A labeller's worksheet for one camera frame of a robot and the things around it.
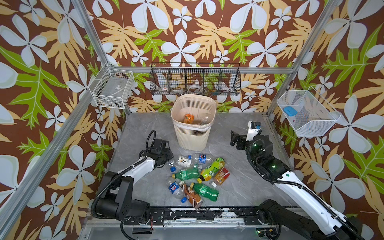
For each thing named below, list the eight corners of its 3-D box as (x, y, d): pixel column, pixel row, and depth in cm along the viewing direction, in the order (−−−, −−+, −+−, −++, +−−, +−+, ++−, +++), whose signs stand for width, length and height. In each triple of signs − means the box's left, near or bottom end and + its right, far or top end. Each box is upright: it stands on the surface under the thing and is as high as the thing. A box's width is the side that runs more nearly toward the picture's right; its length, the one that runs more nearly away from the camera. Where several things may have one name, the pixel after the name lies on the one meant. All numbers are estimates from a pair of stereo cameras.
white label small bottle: (177, 169, 93) (177, 164, 88) (178, 158, 97) (177, 153, 92) (192, 169, 93) (192, 164, 88) (192, 158, 97) (192, 153, 92)
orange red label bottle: (218, 187, 85) (219, 184, 81) (211, 180, 87) (212, 177, 83) (229, 176, 89) (231, 173, 85) (222, 169, 91) (223, 166, 88)
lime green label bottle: (201, 186, 84) (201, 183, 81) (195, 178, 87) (195, 175, 83) (226, 164, 92) (227, 162, 89) (219, 158, 95) (220, 155, 92)
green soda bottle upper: (173, 183, 85) (172, 181, 82) (172, 173, 88) (171, 171, 86) (203, 177, 87) (203, 174, 84) (200, 168, 91) (201, 165, 88)
